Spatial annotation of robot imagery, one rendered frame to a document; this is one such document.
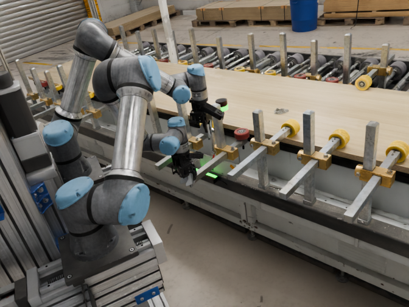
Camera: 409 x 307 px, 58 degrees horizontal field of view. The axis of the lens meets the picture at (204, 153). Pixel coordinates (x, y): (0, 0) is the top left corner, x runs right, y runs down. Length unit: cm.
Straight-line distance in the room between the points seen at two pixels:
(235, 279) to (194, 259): 33
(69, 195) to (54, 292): 32
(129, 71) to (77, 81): 46
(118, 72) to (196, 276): 158
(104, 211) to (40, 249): 40
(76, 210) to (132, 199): 17
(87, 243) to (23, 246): 28
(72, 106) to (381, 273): 174
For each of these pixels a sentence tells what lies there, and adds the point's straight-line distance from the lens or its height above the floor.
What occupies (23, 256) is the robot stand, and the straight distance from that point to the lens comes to 141.
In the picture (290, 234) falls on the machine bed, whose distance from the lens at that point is 238.
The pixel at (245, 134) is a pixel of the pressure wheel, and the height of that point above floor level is 90.
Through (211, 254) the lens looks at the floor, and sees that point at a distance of 256.
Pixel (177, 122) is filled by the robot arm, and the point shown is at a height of 118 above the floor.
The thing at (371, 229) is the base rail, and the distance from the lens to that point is 169.
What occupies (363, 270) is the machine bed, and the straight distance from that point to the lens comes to 225.
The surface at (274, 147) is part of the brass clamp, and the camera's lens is 169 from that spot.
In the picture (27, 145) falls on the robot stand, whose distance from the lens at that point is 130.
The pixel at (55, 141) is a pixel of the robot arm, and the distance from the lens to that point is 155.
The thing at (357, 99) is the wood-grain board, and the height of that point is 90.
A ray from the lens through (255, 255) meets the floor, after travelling 252.
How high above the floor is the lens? 183
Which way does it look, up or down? 30 degrees down
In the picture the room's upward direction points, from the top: 10 degrees counter-clockwise
